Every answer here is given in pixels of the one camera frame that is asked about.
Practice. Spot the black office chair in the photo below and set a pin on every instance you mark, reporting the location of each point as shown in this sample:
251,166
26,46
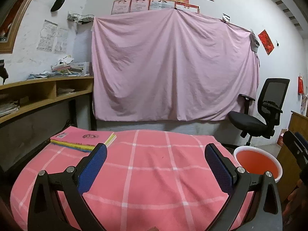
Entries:
269,106

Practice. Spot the pink book on top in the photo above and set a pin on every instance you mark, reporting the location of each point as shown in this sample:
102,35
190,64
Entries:
81,136

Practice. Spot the person right hand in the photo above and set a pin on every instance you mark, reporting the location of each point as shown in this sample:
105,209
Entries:
295,213

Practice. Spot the pink hanging sheet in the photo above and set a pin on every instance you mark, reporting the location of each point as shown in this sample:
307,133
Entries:
161,65

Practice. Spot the wooden framed mirror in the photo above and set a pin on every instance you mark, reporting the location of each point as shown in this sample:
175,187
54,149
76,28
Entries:
12,13

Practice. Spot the wooden cabinet right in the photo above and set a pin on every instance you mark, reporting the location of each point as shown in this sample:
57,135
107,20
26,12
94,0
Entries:
291,170

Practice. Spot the wooden wall shelf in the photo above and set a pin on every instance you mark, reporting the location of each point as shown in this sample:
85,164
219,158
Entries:
44,92

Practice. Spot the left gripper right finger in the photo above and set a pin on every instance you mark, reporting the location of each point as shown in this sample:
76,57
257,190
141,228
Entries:
264,210

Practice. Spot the paper calendar sheet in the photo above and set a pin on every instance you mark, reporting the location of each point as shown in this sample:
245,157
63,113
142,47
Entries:
61,41
47,36

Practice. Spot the yellow blue book below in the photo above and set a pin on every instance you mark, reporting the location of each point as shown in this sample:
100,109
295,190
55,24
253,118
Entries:
85,147

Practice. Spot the paper calendar sheet right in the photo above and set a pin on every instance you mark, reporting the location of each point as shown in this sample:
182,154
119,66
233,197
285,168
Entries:
61,41

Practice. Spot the stack of papers on shelf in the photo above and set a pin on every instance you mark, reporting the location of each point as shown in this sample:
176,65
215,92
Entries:
65,67

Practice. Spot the paper calendar sheet left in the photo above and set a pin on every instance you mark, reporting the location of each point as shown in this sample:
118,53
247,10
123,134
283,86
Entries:
47,36

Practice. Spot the red hanging ornament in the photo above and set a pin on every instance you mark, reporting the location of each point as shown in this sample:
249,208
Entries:
300,85

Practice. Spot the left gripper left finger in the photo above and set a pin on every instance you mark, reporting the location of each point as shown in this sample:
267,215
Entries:
46,211

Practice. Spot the newspapers in shelf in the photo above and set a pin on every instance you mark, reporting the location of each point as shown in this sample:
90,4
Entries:
8,108

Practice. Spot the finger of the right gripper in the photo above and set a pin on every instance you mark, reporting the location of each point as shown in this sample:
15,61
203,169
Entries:
297,145

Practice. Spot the black camera tripod mount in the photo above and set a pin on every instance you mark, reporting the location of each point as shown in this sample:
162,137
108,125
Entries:
3,71

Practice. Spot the wire wall rack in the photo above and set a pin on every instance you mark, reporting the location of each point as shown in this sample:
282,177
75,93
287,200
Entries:
80,19

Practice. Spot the red white trash bin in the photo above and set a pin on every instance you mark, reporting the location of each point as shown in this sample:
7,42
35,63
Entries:
258,161

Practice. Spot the red paper wall decoration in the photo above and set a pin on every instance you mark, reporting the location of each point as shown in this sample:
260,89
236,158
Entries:
266,42

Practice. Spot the pink checked tablecloth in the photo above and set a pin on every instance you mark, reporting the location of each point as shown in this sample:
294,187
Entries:
150,180

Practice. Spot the black cap on wall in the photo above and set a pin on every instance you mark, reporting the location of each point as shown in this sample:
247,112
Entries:
57,5

